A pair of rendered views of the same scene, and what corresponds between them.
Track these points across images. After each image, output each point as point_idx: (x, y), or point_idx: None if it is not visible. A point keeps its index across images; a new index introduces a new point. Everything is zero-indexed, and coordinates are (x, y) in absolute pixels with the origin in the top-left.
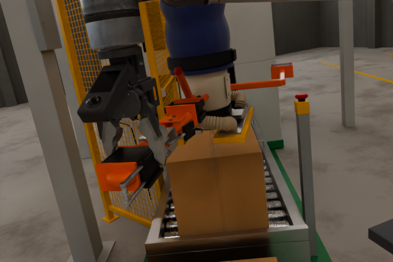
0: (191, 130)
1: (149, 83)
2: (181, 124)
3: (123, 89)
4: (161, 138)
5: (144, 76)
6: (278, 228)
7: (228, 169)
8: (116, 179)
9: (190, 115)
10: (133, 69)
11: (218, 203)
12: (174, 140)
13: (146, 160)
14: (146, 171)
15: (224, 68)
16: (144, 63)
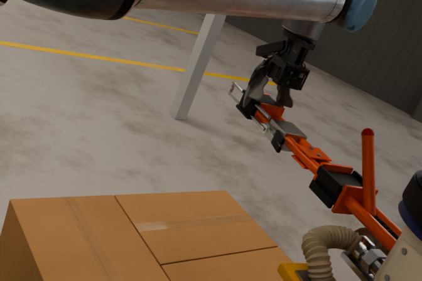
0: (276, 142)
1: (278, 61)
2: (296, 148)
3: (271, 49)
4: (248, 87)
5: (291, 62)
6: None
7: None
8: None
9: (315, 168)
10: (289, 49)
11: None
12: (269, 126)
13: (243, 90)
14: (242, 99)
15: (401, 211)
16: (297, 53)
